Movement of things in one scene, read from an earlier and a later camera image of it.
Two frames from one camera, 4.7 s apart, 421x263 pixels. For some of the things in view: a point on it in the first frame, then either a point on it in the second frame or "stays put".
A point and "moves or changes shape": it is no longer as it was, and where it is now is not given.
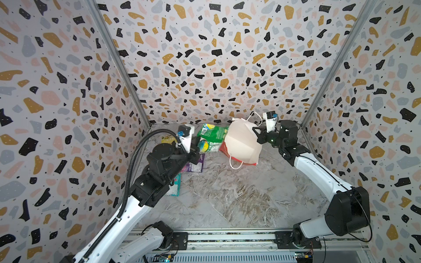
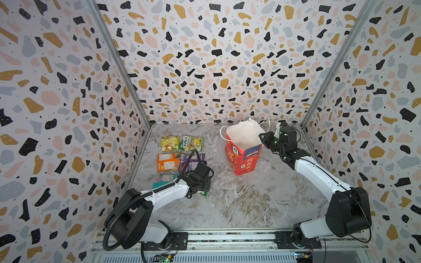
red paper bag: (241, 144) moves or changes shape
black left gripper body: (191, 158) to (205, 185)
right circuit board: (303, 257) stays put
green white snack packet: (212, 136) to (204, 193)
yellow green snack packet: (168, 139) stays put
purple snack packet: (192, 167) stays put
